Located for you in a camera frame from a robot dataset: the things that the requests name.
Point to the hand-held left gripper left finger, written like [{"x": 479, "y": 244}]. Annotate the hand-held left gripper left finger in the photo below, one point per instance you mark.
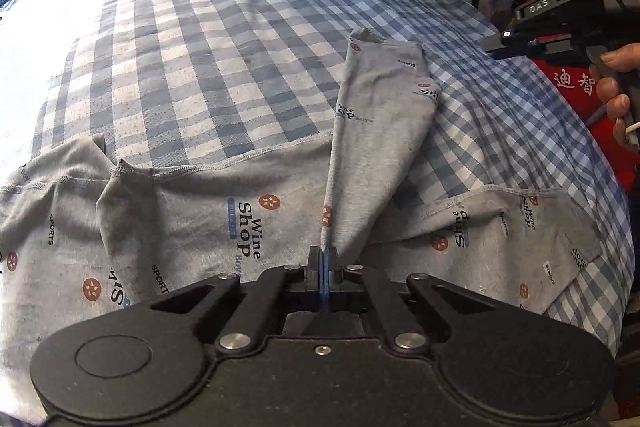
[{"x": 316, "y": 274}]

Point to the blue checked bed sheet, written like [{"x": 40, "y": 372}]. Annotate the blue checked bed sheet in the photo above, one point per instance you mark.
[{"x": 200, "y": 57}]

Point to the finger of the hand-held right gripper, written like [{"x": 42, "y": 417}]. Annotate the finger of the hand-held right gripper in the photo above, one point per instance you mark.
[{"x": 507, "y": 43}]

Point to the red printed cloth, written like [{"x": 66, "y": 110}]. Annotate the red printed cloth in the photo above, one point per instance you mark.
[{"x": 565, "y": 82}]

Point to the person's right hand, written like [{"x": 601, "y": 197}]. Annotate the person's right hand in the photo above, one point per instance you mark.
[{"x": 614, "y": 89}]

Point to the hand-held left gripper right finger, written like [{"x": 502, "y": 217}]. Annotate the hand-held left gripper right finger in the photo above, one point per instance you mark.
[{"x": 331, "y": 274}]

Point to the grey printed shirt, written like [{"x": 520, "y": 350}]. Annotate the grey printed shirt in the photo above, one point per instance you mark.
[{"x": 200, "y": 217}]

